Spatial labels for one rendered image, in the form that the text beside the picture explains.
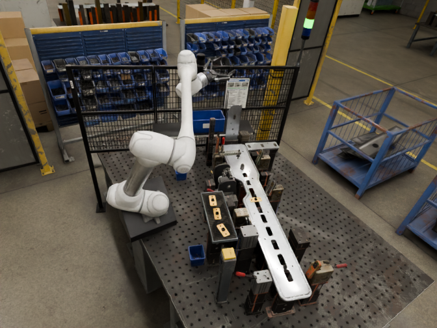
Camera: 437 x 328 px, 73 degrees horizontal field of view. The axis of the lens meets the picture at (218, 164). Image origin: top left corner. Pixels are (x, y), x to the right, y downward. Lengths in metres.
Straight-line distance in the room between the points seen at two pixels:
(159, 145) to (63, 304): 1.83
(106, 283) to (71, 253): 0.48
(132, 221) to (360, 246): 1.66
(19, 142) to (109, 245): 1.53
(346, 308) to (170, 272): 1.12
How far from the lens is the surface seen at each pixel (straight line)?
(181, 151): 1.46
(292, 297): 1.73
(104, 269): 2.98
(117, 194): 1.92
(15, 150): 3.90
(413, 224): 3.84
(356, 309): 2.21
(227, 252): 1.60
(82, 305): 2.85
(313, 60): 5.49
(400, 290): 2.44
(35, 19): 8.32
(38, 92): 4.56
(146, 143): 1.43
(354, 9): 14.35
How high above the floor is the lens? 2.46
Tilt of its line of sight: 39 degrees down
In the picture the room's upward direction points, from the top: 6 degrees clockwise
